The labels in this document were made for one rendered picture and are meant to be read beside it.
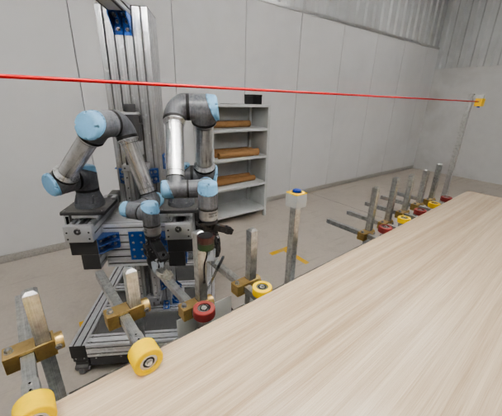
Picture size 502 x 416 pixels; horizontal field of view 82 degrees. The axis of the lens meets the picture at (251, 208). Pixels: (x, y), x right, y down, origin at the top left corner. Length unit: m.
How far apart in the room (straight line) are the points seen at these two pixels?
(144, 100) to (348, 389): 1.58
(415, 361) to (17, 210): 3.46
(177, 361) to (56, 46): 3.10
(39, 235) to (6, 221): 0.31
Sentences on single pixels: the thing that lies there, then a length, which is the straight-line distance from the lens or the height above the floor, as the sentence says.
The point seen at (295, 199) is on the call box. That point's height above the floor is 1.20.
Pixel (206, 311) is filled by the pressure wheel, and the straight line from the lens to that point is 1.10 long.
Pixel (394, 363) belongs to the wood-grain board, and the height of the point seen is 0.90.
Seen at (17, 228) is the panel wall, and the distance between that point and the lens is 3.74.
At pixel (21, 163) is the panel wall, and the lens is 3.56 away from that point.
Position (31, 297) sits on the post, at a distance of 0.96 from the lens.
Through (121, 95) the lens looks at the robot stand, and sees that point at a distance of 1.82.
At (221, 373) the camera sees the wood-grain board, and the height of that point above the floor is 0.90.
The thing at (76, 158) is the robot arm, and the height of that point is 1.35.
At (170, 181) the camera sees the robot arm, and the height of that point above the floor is 1.30.
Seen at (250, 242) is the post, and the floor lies 1.05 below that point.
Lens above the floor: 1.61
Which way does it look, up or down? 21 degrees down
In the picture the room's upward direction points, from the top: 2 degrees clockwise
